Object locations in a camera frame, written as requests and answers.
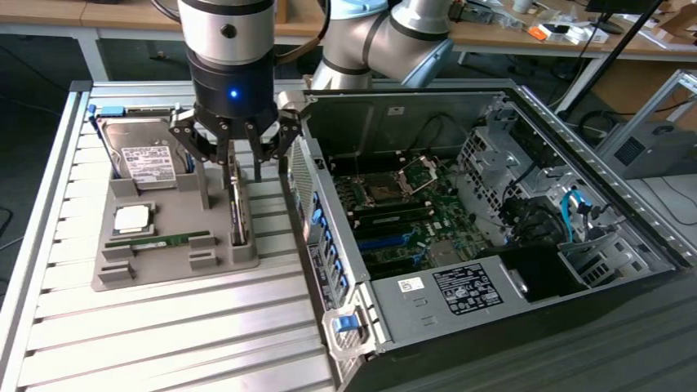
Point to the hard disk in blue caddy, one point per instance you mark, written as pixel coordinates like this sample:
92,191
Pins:
142,155

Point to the wooden desk white frame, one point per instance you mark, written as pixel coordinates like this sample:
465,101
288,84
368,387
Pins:
643,51
43,12

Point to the small orange box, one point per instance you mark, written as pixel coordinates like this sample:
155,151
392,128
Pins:
537,32

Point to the black slanted pole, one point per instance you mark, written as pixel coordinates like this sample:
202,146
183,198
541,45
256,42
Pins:
609,61

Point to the aluminium profile frame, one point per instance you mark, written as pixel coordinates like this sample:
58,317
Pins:
669,90

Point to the gray parts rack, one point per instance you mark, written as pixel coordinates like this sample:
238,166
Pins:
180,216

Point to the metal socket cover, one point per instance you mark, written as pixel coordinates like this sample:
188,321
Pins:
409,164

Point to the brown cardboard box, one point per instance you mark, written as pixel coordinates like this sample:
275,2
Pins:
281,10

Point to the metal drive cage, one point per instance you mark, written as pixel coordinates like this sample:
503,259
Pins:
489,163

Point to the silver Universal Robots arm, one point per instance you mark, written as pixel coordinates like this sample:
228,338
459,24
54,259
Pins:
228,32

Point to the black plastic shroud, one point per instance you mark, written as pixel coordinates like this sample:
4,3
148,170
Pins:
539,273

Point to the blue case latch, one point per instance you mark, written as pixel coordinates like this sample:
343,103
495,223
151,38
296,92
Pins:
344,323

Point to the gray power supply unit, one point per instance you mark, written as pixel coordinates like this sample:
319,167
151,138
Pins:
413,310

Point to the white mug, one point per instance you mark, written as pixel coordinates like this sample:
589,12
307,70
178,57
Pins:
523,5

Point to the black monitor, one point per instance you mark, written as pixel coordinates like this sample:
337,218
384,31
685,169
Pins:
621,4

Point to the gray disk bay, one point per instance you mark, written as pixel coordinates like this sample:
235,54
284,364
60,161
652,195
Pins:
615,253

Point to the silver CPU chip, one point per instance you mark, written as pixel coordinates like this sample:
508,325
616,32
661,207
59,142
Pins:
132,218

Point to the green motherboard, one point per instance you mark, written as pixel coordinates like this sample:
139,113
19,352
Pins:
452,212

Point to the open black PC case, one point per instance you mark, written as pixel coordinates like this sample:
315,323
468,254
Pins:
544,326

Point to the black graphics card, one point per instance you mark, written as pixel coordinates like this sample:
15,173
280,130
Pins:
238,212

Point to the silver chipset heatsink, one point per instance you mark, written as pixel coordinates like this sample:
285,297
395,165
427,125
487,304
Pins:
449,253

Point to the green RAM stick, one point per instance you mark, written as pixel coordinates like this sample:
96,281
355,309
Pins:
163,241

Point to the black RAM slots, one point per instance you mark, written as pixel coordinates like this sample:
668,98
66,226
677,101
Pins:
389,216

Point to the CPU socket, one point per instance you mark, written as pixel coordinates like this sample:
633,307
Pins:
384,190

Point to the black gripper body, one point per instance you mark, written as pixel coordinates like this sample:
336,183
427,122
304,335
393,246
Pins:
234,81

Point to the gray computer tower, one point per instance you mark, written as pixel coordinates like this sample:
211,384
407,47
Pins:
653,151

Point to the white flat box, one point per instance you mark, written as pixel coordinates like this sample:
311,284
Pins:
585,36

